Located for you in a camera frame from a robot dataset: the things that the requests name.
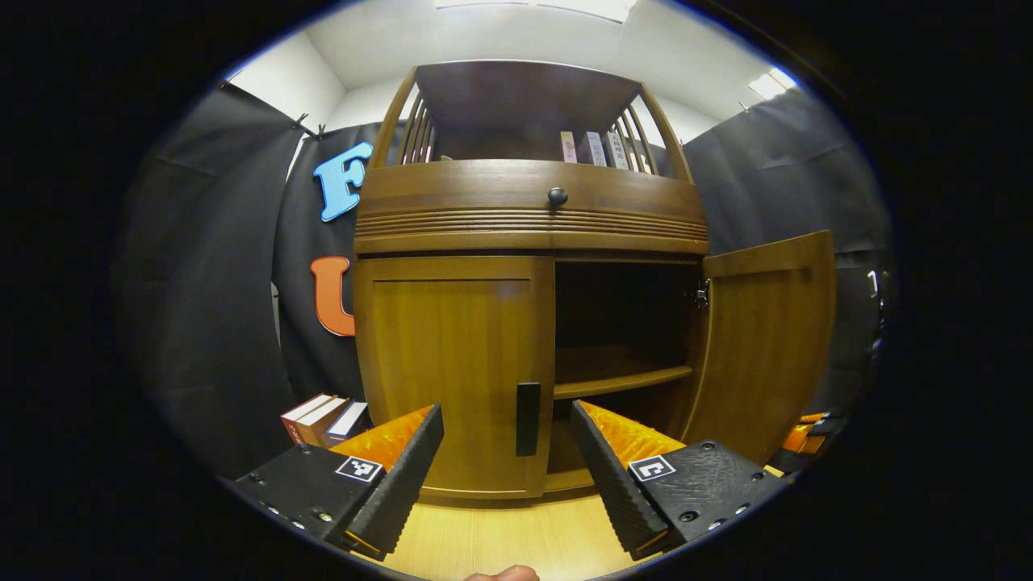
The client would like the wooden shoe cabinet door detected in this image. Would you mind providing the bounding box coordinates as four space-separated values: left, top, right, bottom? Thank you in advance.
354 256 557 500
680 230 837 467

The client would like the brown book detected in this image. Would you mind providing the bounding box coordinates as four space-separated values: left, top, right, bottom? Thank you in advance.
295 397 353 448

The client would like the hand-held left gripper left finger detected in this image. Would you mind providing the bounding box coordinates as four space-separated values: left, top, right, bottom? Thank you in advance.
232 403 445 560

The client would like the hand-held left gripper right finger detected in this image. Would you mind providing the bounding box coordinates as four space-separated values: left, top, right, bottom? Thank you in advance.
570 399 789 562

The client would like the black backdrop cloth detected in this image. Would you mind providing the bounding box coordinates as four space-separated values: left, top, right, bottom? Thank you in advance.
117 81 897 481

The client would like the blue book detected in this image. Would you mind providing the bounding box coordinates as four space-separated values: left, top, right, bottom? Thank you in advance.
326 401 374 446

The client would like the red-brown book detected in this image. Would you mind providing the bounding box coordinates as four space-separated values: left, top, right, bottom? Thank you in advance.
280 393 333 445

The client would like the wooden double-door shoe cabinet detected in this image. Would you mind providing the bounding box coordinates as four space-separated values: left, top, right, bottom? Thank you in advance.
353 61 711 509

